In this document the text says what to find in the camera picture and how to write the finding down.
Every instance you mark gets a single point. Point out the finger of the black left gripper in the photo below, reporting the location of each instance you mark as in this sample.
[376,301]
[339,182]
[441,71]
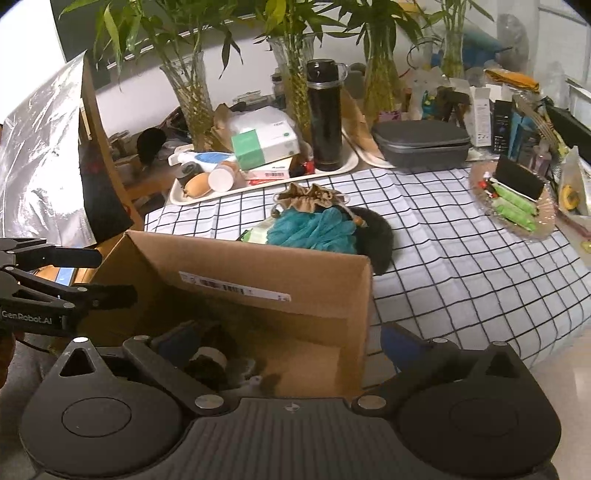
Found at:
[30,254]
[83,296]

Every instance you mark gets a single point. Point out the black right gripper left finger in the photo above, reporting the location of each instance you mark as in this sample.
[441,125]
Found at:
[160,359]

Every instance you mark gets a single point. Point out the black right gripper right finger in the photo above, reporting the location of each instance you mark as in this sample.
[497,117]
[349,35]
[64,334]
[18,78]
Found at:
[419,363]

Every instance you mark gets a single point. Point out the brown cardboard box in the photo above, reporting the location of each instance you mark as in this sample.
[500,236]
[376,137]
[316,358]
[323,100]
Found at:
[304,313]

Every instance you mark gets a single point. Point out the black fuzzy plush object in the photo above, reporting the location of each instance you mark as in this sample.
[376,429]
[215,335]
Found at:
[373,237]

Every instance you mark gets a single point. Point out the teal mesh bath sponge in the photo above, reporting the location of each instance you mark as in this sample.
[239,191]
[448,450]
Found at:
[327,231]

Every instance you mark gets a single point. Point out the tan drawstring cloth pouch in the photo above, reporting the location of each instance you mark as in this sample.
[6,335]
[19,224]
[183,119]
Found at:
[309,199]

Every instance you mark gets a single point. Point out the silver reflector board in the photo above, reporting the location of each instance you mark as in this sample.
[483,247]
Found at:
[58,179]

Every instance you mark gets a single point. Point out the white black grid tablecloth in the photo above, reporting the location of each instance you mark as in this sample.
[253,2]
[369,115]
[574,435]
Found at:
[453,272]

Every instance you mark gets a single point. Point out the tan egg-shaped pouch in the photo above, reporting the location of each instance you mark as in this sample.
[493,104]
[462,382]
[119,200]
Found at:
[198,186]

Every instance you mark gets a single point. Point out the black round tin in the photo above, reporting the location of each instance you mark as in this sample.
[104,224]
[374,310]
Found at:
[187,171]

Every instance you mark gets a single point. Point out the white blue tube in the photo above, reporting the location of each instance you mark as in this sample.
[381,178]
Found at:
[207,160]

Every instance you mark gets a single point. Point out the green snack packet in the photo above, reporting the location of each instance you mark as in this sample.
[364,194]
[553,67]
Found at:
[514,214]
[516,199]

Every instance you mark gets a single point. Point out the white jar with lid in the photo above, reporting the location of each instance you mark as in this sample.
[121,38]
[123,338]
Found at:
[223,176]

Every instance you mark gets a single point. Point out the glass snack dish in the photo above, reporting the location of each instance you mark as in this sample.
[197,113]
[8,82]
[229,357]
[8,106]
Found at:
[481,177]

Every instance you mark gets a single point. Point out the black small box in dish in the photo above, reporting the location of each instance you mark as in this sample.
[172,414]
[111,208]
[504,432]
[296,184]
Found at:
[519,178]

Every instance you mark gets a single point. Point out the dark grey zipper case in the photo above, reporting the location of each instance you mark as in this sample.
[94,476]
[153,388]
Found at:
[422,144]

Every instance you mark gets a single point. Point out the pink white flat box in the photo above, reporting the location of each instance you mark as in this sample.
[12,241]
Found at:
[277,170]

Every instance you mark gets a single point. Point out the white plastic bag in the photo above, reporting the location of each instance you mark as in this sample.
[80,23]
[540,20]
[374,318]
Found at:
[574,189]

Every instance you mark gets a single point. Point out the blue product box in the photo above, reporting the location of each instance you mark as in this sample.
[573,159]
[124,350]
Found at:
[524,137]

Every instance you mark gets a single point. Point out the green white tissue box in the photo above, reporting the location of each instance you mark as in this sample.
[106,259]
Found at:
[265,145]

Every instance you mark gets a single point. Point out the brown paper bag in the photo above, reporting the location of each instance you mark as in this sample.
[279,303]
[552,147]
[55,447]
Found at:
[355,125]

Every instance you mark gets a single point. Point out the black product box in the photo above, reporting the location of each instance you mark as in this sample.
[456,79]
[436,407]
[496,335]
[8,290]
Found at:
[502,112]

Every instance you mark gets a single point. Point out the white product box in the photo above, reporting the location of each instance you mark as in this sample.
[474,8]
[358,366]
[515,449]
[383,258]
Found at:
[480,115]

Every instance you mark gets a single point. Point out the left glass vase bamboo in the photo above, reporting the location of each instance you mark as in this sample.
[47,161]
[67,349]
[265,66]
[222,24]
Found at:
[174,31]

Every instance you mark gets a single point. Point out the black thermos bottle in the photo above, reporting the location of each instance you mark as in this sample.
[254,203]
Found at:
[324,81]

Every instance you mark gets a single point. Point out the glass vase with bamboo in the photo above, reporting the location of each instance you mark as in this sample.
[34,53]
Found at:
[376,24]

